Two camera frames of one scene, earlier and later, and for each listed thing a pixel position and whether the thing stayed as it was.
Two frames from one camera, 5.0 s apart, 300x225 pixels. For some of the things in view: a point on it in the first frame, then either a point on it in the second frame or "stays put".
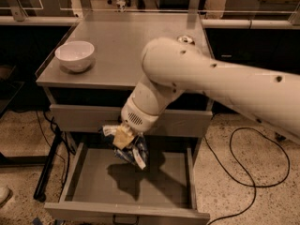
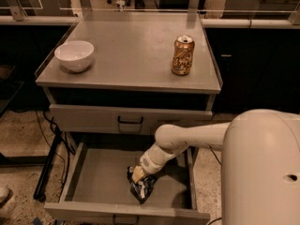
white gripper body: [138, 116] -> [149, 164]
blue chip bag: [136, 153] -> [142, 189]
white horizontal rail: [216, 23] stays put
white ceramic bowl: [75, 55] stays put
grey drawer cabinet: [92, 73] stays put
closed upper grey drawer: [96, 117] stays put
